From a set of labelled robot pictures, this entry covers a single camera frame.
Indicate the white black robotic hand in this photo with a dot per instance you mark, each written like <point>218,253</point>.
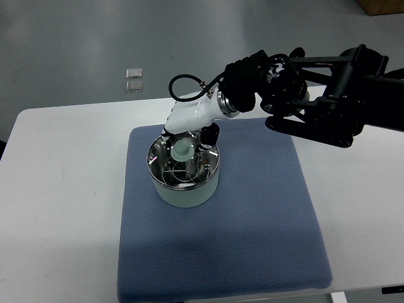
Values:
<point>198,115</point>

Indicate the glass lid with green knob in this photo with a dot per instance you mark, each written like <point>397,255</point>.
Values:
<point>182,150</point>

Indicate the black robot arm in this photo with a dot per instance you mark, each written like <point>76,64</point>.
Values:
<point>324,99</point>

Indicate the green steel pot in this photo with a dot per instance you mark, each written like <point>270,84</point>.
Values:
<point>187,199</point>

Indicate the upper floor outlet plate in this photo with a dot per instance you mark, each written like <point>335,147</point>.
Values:
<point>133,73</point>

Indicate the blue quilted mat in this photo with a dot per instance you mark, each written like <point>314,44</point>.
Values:
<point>258,233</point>

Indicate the brown cardboard box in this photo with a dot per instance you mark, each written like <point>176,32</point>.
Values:
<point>381,7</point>

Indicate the wire steaming rack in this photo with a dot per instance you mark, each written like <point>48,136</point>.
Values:
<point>193,171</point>

